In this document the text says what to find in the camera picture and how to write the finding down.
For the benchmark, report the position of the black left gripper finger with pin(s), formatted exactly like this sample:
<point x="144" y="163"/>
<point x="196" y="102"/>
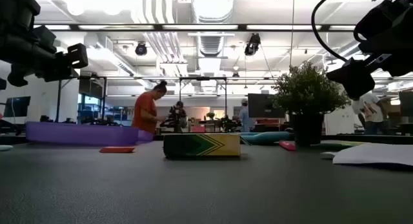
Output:
<point x="78" y="55"/>

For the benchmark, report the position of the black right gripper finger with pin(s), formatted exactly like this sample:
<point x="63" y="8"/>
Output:
<point x="353" y="78"/>

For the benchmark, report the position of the green marker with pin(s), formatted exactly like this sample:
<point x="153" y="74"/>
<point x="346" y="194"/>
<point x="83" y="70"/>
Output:
<point x="335" y="145"/>

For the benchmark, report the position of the white paper notes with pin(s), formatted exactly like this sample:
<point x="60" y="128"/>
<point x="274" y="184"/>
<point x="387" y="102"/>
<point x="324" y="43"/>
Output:
<point x="374" y="154"/>

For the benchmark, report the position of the pale teal pen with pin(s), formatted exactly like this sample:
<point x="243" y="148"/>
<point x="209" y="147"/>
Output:
<point x="4" y="148"/>

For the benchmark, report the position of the pink highlighter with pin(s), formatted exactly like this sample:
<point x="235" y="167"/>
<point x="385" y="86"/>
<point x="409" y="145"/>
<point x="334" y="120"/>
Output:
<point x="287" y="146"/>

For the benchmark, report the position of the orange eraser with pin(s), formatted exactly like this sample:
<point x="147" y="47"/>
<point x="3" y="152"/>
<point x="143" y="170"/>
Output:
<point x="116" y="149"/>

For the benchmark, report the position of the green yellow crayon box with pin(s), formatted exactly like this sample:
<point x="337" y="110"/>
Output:
<point x="201" y="146"/>

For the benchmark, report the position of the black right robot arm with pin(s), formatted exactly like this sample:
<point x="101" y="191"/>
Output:
<point x="403" y="30"/>

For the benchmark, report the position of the black background robot arm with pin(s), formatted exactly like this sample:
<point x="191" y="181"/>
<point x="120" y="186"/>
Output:
<point x="229" y="124"/>
<point x="175" y="117"/>

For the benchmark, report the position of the person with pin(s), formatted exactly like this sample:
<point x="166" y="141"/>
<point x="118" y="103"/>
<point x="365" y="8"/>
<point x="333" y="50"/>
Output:
<point x="145" y="111"/>
<point x="246" y="117"/>
<point x="372" y="112"/>

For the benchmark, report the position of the dark computer monitor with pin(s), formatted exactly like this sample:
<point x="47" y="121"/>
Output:
<point x="406" y="104"/>
<point x="16" y="106"/>
<point x="264" y="105"/>

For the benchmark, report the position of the potted green plant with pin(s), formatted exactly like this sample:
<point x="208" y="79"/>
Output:
<point x="306" y="91"/>

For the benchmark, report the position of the black ceiling spotlight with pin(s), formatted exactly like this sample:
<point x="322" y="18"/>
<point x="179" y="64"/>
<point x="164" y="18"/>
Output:
<point x="141" y="49"/>
<point x="252" y="44"/>

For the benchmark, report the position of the purple plastic pencil box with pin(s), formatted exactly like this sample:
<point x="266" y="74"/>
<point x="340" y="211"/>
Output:
<point x="80" y="133"/>

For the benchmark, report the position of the teal calculator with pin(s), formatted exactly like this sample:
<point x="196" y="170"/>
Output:
<point x="266" y="137"/>

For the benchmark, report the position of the black background frame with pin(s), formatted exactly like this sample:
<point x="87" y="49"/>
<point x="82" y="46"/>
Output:
<point x="203" y="78"/>

